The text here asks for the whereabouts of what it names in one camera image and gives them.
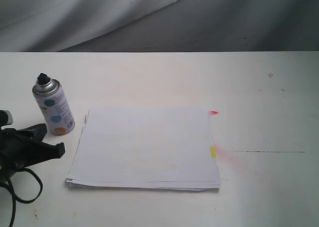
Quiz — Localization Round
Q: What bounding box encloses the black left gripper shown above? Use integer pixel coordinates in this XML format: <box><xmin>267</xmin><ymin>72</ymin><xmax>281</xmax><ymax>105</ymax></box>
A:
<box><xmin>0</xmin><ymin>123</ymin><xmax>65</xmax><ymax>182</ymax></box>

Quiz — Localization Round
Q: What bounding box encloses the white spray paint can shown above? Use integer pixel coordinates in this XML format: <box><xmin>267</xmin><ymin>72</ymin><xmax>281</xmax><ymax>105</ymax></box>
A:
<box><xmin>32</xmin><ymin>73</ymin><xmax>75</xmax><ymax>136</ymax></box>

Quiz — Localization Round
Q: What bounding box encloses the white paper stack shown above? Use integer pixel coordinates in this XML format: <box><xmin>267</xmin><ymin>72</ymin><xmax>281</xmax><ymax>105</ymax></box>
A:
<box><xmin>66</xmin><ymin>107</ymin><xmax>221</xmax><ymax>191</ymax></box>

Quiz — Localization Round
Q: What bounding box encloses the white backdrop cloth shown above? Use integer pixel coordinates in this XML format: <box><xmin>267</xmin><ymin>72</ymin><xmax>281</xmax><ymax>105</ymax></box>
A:
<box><xmin>0</xmin><ymin>0</ymin><xmax>207</xmax><ymax>52</ymax></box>

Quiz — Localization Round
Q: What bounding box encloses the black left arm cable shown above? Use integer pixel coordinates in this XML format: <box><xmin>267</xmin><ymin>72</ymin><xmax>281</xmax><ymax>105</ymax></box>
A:
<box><xmin>0</xmin><ymin>167</ymin><xmax>43</xmax><ymax>227</ymax></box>

